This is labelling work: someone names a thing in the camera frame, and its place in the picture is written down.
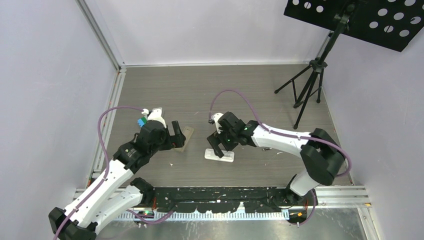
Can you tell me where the blue white green toy brick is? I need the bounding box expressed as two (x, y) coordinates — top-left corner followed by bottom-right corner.
(137, 117), (147, 128)

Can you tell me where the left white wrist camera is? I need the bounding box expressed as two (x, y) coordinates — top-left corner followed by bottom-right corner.
(147, 107), (167, 128)

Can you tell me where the perforated metal cable tray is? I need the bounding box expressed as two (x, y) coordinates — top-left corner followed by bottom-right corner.
(115, 210), (292, 222)

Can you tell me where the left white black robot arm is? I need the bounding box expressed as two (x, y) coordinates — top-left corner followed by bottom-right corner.
(48, 120), (186, 240)

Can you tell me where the aluminium corner frame post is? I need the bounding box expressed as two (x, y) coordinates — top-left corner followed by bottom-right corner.
(75, 0), (127, 72)

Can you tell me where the translucent beige remote cover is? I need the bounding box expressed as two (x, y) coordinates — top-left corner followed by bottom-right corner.
(174, 126), (195, 153)

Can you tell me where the white remote control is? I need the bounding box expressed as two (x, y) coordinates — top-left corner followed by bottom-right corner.
(204, 148), (235, 163)

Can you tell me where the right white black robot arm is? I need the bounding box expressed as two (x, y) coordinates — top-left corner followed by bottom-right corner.
(204, 112), (345, 205)

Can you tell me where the black music stand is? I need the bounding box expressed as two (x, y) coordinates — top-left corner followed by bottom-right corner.
(274, 0), (424, 129)

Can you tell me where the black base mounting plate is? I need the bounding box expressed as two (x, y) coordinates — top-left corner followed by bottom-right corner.
(121, 186), (319, 215)

